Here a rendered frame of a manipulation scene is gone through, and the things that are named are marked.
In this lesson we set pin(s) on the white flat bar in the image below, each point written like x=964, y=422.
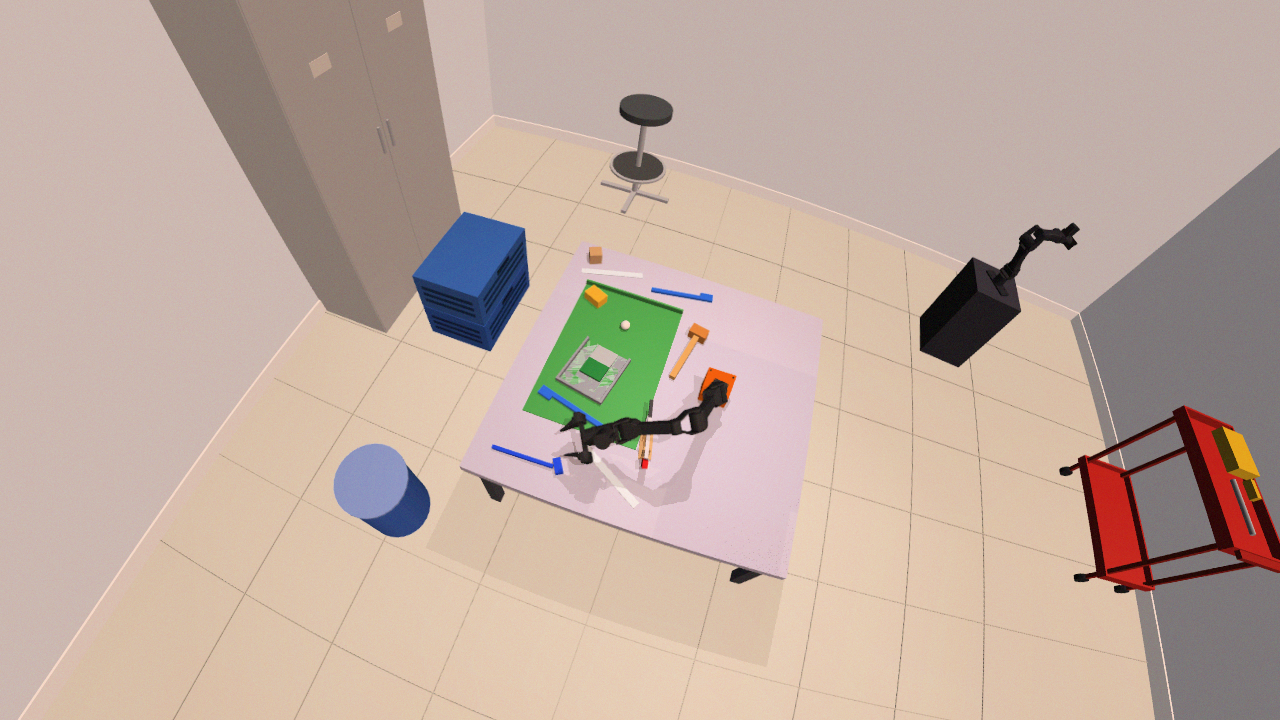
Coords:
x=611, y=477
x=612, y=273

